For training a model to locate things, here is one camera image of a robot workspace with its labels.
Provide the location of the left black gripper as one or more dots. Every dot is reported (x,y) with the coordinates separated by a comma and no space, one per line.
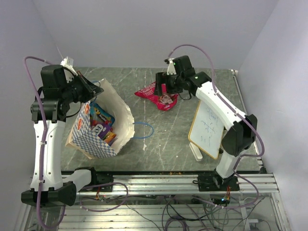
(90,89)

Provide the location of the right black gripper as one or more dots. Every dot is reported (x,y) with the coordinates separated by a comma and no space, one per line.
(161,78)

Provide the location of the pink snack bag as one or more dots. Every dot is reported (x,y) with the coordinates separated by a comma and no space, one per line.
(164,102)

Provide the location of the checkered paper bag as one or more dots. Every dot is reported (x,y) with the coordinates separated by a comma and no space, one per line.
(81,136)

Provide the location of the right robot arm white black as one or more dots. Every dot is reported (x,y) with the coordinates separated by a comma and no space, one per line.
(241,128)

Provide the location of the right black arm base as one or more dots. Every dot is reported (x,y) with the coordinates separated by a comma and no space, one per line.
(210,181)

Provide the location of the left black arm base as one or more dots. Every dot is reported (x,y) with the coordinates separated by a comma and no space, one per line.
(98,178)

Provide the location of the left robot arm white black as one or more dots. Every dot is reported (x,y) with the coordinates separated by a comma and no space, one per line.
(62,85)

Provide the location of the purple snack packet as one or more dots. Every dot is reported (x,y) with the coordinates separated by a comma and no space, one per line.
(101,130)

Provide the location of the orange snack packet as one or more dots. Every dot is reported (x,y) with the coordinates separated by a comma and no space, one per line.
(109,138)

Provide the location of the white whiteboard eraser marker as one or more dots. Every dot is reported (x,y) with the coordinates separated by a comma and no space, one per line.
(196,152)

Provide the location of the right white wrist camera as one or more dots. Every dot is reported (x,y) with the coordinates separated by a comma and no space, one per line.
(171,68)

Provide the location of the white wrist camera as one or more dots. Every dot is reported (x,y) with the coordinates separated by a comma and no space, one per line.
(171,68)
(68,63)

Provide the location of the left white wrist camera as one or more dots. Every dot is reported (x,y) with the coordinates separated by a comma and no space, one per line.
(68,63)

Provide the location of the small whiteboard yellow frame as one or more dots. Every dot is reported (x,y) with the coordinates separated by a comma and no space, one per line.
(206,131)

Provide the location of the aluminium frame rail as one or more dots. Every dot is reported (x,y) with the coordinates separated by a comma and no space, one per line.
(162,183)

